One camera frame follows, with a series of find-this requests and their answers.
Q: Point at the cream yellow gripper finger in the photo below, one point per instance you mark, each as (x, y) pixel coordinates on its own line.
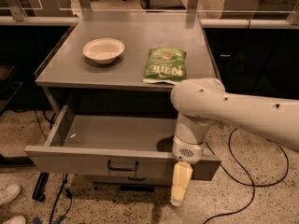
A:
(182, 175)

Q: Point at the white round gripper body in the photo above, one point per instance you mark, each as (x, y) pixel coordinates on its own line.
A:
(188, 150)

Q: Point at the grey top drawer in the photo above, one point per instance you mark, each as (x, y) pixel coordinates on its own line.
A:
(106, 145)

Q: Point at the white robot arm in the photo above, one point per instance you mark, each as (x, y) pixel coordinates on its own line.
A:
(200, 102)

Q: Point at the grey metal drawer cabinet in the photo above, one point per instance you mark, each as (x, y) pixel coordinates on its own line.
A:
(118, 89)

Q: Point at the green chip bag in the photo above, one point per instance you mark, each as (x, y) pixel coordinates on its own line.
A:
(165, 65)

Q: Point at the white paper bowl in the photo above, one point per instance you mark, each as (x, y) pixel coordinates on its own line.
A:
(103, 50)

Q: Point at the white shoe lower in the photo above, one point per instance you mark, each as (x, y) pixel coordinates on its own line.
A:
(16, 220)

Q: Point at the clear acrylic barrier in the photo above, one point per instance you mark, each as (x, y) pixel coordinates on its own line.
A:
(255, 11)

